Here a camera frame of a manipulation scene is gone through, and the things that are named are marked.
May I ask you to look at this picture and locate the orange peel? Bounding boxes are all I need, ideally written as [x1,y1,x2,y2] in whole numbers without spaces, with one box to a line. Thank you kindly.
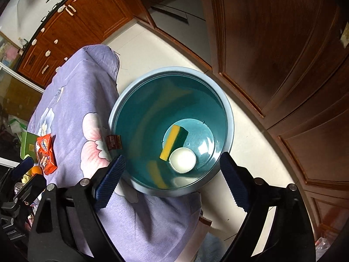
[26,165,43,178]

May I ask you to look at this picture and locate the green cardboard box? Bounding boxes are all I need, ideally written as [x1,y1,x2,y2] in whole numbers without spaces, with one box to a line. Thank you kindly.
[20,131,38,162]

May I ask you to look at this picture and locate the orange red snack packet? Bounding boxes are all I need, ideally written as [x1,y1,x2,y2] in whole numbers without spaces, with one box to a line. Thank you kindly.
[36,134,57,176]

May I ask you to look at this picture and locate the yellow green sponge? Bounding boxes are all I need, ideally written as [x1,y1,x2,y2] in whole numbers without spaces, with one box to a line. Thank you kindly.
[160,125,189,161]

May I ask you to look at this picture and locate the wooden kitchen cabinets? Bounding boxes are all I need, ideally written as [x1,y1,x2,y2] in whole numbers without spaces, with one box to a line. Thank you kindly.
[17,0,348,239]

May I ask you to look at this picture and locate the small brown tea packet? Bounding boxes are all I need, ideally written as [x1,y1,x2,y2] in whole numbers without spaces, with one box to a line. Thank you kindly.
[106,135,122,150]

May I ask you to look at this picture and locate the purple floral tablecloth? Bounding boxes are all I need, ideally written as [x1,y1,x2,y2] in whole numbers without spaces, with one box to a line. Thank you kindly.
[27,44,214,262]

